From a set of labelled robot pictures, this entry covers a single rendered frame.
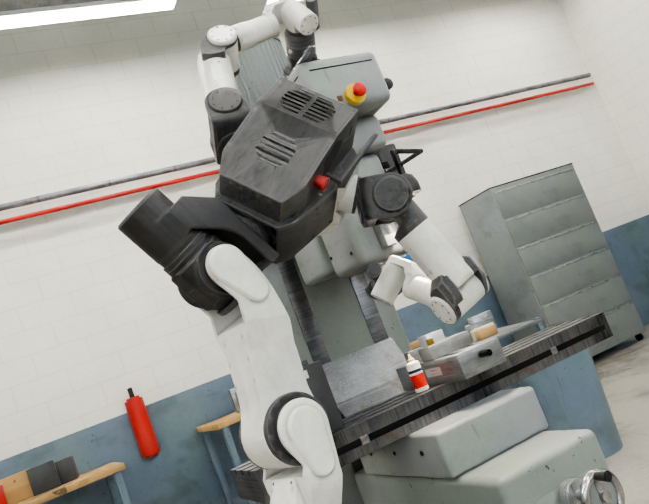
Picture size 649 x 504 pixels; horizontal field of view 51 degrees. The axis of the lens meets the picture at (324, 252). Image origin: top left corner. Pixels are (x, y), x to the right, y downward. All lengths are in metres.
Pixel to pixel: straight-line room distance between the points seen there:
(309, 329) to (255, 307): 0.97
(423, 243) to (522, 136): 7.08
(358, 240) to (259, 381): 0.71
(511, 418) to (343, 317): 0.75
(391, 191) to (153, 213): 0.51
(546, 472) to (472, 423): 0.22
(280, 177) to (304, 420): 0.49
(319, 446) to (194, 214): 0.52
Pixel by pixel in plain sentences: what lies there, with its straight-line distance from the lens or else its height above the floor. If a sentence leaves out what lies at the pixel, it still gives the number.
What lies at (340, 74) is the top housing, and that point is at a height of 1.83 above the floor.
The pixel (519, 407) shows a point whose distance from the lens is 1.93.
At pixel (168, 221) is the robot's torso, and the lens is 1.38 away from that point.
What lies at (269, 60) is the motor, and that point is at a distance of 2.38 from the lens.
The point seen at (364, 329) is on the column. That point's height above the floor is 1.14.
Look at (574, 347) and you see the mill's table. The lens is 2.26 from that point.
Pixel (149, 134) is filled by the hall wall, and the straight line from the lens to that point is 6.66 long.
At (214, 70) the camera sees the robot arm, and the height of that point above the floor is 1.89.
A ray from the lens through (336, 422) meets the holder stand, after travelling 1.88.
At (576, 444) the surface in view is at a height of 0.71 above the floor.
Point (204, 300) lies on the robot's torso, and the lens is 1.41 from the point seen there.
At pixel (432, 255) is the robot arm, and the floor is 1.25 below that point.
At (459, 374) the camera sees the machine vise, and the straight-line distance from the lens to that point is 1.91.
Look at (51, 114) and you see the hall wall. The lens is 6.64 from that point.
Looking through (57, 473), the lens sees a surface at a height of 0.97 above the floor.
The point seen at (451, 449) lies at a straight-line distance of 1.80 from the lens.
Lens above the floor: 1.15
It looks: 7 degrees up
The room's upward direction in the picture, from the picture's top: 21 degrees counter-clockwise
